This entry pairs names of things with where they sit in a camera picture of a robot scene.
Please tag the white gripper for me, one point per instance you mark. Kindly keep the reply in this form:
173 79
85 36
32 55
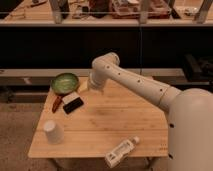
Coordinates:
95 82

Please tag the green ceramic bowl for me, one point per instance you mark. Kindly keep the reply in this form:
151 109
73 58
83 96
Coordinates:
64 83

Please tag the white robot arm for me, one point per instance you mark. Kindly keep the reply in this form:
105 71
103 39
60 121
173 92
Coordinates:
189 112

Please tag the black and white eraser block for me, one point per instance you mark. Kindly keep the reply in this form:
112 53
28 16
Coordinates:
71 102

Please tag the red chili pepper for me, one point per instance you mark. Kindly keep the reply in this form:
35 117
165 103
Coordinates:
56 103

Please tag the wooden table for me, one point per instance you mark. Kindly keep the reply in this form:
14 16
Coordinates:
105 120

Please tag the white paper cup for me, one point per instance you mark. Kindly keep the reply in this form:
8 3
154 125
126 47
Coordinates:
54 132

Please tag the white plastic bottle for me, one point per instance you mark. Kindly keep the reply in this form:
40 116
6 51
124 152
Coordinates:
121 151

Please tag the wooden shelf rack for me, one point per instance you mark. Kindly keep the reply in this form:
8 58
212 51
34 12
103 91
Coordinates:
110 13

